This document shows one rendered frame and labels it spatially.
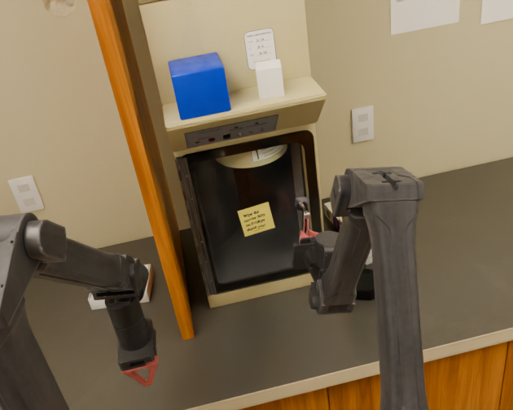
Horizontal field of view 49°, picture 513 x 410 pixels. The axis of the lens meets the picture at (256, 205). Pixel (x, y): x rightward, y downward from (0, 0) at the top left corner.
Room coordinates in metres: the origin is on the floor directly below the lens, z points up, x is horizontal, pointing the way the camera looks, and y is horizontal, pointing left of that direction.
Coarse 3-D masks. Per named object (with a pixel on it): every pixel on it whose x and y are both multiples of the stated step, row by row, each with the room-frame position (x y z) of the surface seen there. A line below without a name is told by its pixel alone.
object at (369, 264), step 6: (366, 264) 1.06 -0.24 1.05; (372, 264) 1.06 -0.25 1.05; (366, 270) 1.06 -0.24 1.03; (372, 270) 1.06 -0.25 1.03; (360, 276) 1.06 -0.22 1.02; (366, 276) 1.06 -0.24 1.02; (372, 276) 1.06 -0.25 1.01; (360, 282) 1.06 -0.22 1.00; (366, 282) 1.06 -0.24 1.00; (372, 282) 1.06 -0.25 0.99; (360, 288) 1.07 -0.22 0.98; (366, 288) 1.06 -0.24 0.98; (372, 288) 1.06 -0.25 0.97
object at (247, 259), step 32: (192, 160) 1.11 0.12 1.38; (224, 160) 1.12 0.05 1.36; (256, 160) 1.13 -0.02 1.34; (288, 160) 1.14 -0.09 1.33; (224, 192) 1.12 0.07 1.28; (256, 192) 1.13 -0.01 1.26; (288, 192) 1.13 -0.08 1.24; (224, 224) 1.12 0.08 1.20; (288, 224) 1.13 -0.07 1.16; (320, 224) 1.14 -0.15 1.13; (224, 256) 1.12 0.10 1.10; (256, 256) 1.12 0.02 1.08; (288, 256) 1.13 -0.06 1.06; (224, 288) 1.11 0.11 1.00
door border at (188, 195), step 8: (184, 160) 1.11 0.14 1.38; (184, 168) 1.11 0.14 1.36; (184, 176) 1.11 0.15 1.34; (184, 184) 1.11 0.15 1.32; (184, 192) 1.10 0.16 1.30; (192, 192) 1.11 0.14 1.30; (192, 200) 1.11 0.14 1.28; (192, 208) 1.11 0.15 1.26; (192, 216) 1.11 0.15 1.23; (200, 224) 1.11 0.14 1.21; (192, 232) 1.10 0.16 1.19; (200, 232) 1.11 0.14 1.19; (200, 240) 1.11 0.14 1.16; (200, 248) 1.11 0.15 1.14; (200, 256) 1.11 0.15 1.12; (200, 264) 1.10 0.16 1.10; (208, 264) 1.11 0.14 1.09; (208, 272) 1.11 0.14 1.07; (208, 280) 1.11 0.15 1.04; (208, 288) 1.11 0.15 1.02
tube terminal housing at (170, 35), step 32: (160, 0) 1.14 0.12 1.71; (192, 0) 1.13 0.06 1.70; (224, 0) 1.14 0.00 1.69; (256, 0) 1.14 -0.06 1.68; (288, 0) 1.15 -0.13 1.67; (160, 32) 1.12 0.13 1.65; (192, 32) 1.13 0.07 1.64; (224, 32) 1.14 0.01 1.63; (288, 32) 1.15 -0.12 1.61; (160, 64) 1.12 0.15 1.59; (224, 64) 1.14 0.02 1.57; (288, 64) 1.15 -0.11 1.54; (160, 96) 1.12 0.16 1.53; (320, 192) 1.16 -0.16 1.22; (256, 288) 1.13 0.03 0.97; (288, 288) 1.14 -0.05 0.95
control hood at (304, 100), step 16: (304, 80) 1.13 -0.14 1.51; (240, 96) 1.10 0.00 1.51; (256, 96) 1.08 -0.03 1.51; (288, 96) 1.06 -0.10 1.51; (304, 96) 1.04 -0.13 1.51; (320, 96) 1.04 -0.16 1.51; (176, 112) 1.06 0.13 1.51; (224, 112) 1.03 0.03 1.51; (240, 112) 1.02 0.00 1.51; (256, 112) 1.03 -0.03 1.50; (272, 112) 1.04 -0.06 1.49; (288, 112) 1.06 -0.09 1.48; (304, 112) 1.07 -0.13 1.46; (320, 112) 1.09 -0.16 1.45; (176, 128) 1.01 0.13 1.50; (192, 128) 1.02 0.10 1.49; (208, 128) 1.04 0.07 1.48; (288, 128) 1.12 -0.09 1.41; (176, 144) 1.06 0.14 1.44; (208, 144) 1.10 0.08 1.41
